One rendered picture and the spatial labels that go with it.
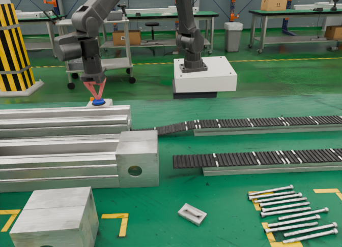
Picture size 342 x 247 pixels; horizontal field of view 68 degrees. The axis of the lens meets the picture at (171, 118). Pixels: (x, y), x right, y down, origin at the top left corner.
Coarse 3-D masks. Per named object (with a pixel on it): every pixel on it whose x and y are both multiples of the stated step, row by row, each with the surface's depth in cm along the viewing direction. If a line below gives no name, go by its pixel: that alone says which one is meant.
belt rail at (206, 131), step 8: (208, 128) 77; (216, 128) 77; (224, 128) 77; (232, 128) 77; (240, 128) 78; (248, 128) 78; (256, 128) 78; (264, 128) 78; (272, 128) 79; (280, 128) 79; (288, 128) 79; (296, 128) 79; (304, 128) 79; (312, 128) 78; (320, 128) 79; (328, 128) 79; (336, 128) 79
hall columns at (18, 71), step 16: (0, 0) 296; (0, 16) 296; (16, 16) 324; (0, 32) 304; (16, 32) 323; (0, 48) 312; (16, 48) 322; (0, 64) 321; (16, 64) 322; (0, 80) 330; (16, 80) 331; (32, 80) 357
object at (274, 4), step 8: (264, 0) 517; (272, 0) 502; (280, 0) 504; (264, 8) 519; (272, 8) 509; (280, 8) 511; (120, 32) 522; (136, 32) 515; (176, 32) 519; (328, 32) 538; (336, 32) 520; (120, 40) 519; (136, 40) 522
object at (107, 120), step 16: (0, 112) 77; (16, 112) 77; (32, 112) 77; (48, 112) 77; (64, 112) 78; (80, 112) 78; (96, 112) 78; (112, 112) 78; (128, 112) 78; (0, 128) 72; (16, 128) 73; (32, 128) 73; (48, 128) 72; (64, 128) 72; (80, 128) 72; (96, 128) 72; (112, 128) 72; (128, 128) 75
